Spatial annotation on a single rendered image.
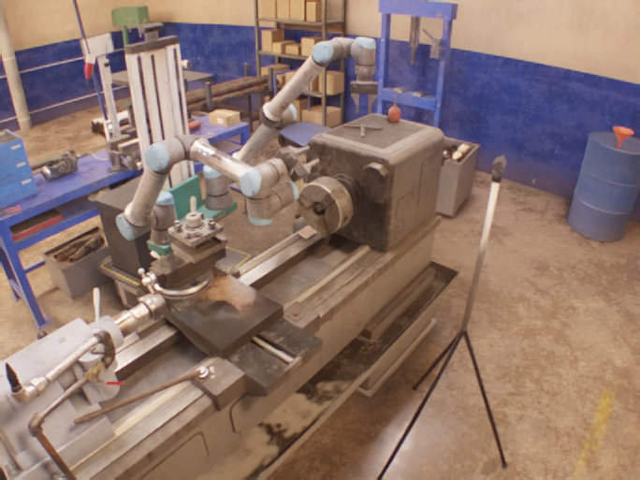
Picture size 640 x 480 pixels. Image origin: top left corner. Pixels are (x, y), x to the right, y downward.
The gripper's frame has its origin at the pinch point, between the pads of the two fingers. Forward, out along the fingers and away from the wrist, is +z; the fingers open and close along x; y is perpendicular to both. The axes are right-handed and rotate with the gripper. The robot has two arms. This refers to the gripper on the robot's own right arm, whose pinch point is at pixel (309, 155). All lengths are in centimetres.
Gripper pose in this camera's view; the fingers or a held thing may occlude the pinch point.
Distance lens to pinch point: 186.5
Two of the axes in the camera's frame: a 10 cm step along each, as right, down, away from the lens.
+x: 5.9, 8.1, -0.6
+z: 6.3, -4.1, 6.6
